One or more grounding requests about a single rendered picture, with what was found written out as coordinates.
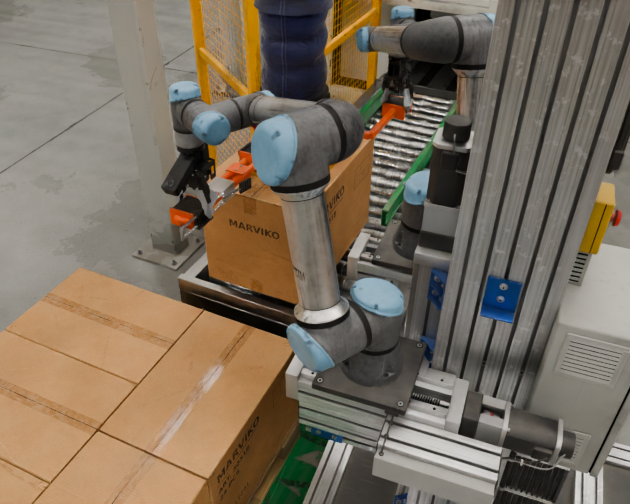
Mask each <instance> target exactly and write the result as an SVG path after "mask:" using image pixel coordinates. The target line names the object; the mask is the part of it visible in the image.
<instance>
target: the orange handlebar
mask: <svg viewBox="0 0 630 504"><path fill-rule="evenodd" d="M395 114H396V110H395V109H390V110H389V111H388V112H387V113H386V114H385V115H384V116H383V117H382V119H381V120H380V121H379V122H378V123H377V124H376V125H375V126H374V127H373V128H372V129H371V130H370V131H369V132H367V131H364V136H363V139H366V140H369V139H374V138H375V137H376V135H377V134H378V133H379V132H380V131H381V130H382V129H383V128H384V127H385V126H386V124H387V123H388V122H389V121H390V120H391V119H392V118H393V117H394V116H395ZM247 164H248V160H247V159H246V158H243V159H242V160H240V161H239V162H238V163H233V164H232V165H231V166H229V167H228V168H227V169H226V171H227V172H226V173H225V174H223V175H222V176H221V177H220V178H224V179H228V180H229V179H231V180H232V181H234V182H235V187H236V186H237V185H239V183H240V182H242V181H244V180H245V179H247V178H249V177H251V176H252V174H251V173H252V172H253V171H255V169H254V165H253V163H252V164H250V165H249V166H246V165H247ZM189 220H190V219H188V218H183V217H180V216H179V215H175V216H174V221H175V222H176V223H177V224H178V225H181V226H183V225H184V224H186V223H187V222H188V221H189Z"/></svg>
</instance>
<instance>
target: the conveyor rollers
mask: <svg viewBox="0 0 630 504"><path fill-rule="evenodd" d="M456 101H457V100H452V99H447V98H442V97H436V96H431V95H425V94H420V93H415V92H414V94H413V102H412V111H411V112H409V113H408V114H407V115H406V116H405V119H404V120H399V119H395V118H392V119H391V120H390V121H389V122H388V123H387V124H386V126H385V127H384V128H383V129H382V130H381V131H380V132H379V133H378V134H377V135H376V137H375V138H374V150H373V163H372V176H371V189H370V201H369V205H370V206H369V214H368V216H369V217H368V221H367V223H366V224H365V226H364V227H366V228H369V229H366V228H362V230H361V231H360V233H361V232H362V233H367V234H370V237H373V238H378V239H382V237H383V235H384V233H385V231H386V229H387V227H388V225H387V226H382V225H381V215H382V209H383V208H384V206H385V205H386V203H387V202H388V200H389V199H390V198H391V196H392V195H393V193H394V192H395V190H396V189H397V187H398V186H399V184H400V183H401V181H402V180H403V178H404V177H405V176H406V174H407V173H408V171H409V170H410V168H411V167H412V165H413V164H414V162H415V161H416V159H417V158H418V156H419V155H420V154H421V152H422V151H423V149H424V148H425V146H426V145H427V143H428V142H429V140H430V139H431V137H432V136H433V134H434V133H435V131H436V130H437V129H438V127H439V126H440V124H441V123H442V121H443V120H444V118H445V117H446V115H447V114H448V112H449V111H450V109H451V108H452V107H453V105H454V104H455V102H456ZM382 117H383V116H382V105H381V106H380V107H379V108H378V109H377V110H376V112H375V113H374V114H373V115H372V116H371V117H370V118H369V119H368V120H367V122H366V123H365V124H364V131H367V132H369V131H370V130H371V129H372V128H373V127H374V126H375V125H376V124H377V123H378V122H379V121H380V120H381V119H382ZM373 206H374V207H373ZM377 207H378V208H377ZM402 207H403V202H402V203H401V205H400V207H399V208H398V210H397V211H396V212H397V213H395V214H394V216H393V217H392V219H394V220H399V221H401V216H402ZM381 208H382V209H381ZM400 213H401V214H400ZM371 217H373V218H371ZM374 218H377V219H374ZM378 219H380V220H378ZM370 229H373V230H370ZM374 230H377V231H381V232H384V233H381V232H377V231H374ZM360 233H359V234H358V235H357V238H358V236H359V235H360ZM336 270H337V274H341V275H344V276H347V264H346V263H342V262H338V264H337V265H336ZM337 277H338V284H339V290H342V291H345V292H349V293H350V290H351V288H352V286H353V284H354V283H355V281H352V280H349V279H345V278H342V277H339V276H337ZM209 280H210V282H213V283H216V284H219V285H223V286H226V287H229V288H232V289H235V290H238V291H241V292H244V293H247V294H250V295H253V296H256V297H259V298H262V299H265V300H268V301H271V302H274V303H277V304H280V305H284V306H287V307H290V308H293V309H294V308H295V306H296V304H293V303H290V302H287V301H284V300H280V299H277V298H274V297H271V296H268V295H265V294H262V293H259V292H256V291H253V290H250V289H247V288H244V287H241V286H238V285H235V284H231V283H228V282H225V281H222V280H219V279H216V278H213V277H210V276H209Z"/></svg>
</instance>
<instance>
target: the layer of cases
mask: <svg viewBox="0 0 630 504"><path fill-rule="evenodd" d="M5 330H6V331H5ZM5 330H3V331H2V332H1V333H0V504H246V502H247V501H248V499H249V497H250V496H251V494H252V492H253V491H254V489H255V487H256V486H257V484H258V482H259V480H260V479H261V477H262V475H263V474H264V472H265V470H266V469H267V467H268V465H269V464H270V462H271V460H272V459H273V457H274V455H275V454H276V452H277V450H278V448H279V447H280V445H281V443H282V442H283V440H284V438H285V437H286V435H287V433H288V432H289V430H290V428H291V427H292V425H293V423H294V422H295V420H296V418H297V416H298V400H296V399H293V398H289V397H287V396H286V377H285V373H286V371H287V369H288V367H289V365H290V363H291V361H292V360H293V358H294V356H295V353H294V351H293V350H292V348H291V346H290V344H289V341H288V339H286V338H283V337H280V336H277V335H274V334H271V333H268V332H265V331H263V330H260V329H257V328H254V327H251V326H248V325H245V324H242V323H239V322H237V321H234V320H231V319H228V318H225V317H222V316H219V315H216V314H214V313H211V312H208V311H203V310H202V309H199V308H196V307H193V306H190V305H188V304H185V303H182V302H179V301H176V300H173V299H170V298H167V297H165V296H162V295H159V294H156V293H153V292H150V291H147V290H144V289H141V288H139V287H136V286H133V285H130V284H127V283H124V282H121V281H118V280H115V279H113V278H110V277H107V276H104V275H101V274H98V273H95V272H92V271H90V270H87V269H84V268H81V267H80V268H79V269H77V270H76V271H75V272H74V273H73V274H71V275H70V276H69V277H68V278H66V279H65V280H64V281H63V282H62V283H60V284H59V285H58V286H57V287H55V288H54V289H53V290H52V291H51V292H49V293H48V294H47V295H46V296H45V297H43V298H42V299H41V300H40V301H38V302H37V303H36V304H35V305H34V306H32V307H31V308H30V309H29V310H27V311H26V312H25V313H24V314H23V315H21V316H20V317H19V318H18V319H17V320H15V321H14V322H13V323H12V324H10V325H9V326H8V327H7V328H6V329H5Z"/></svg>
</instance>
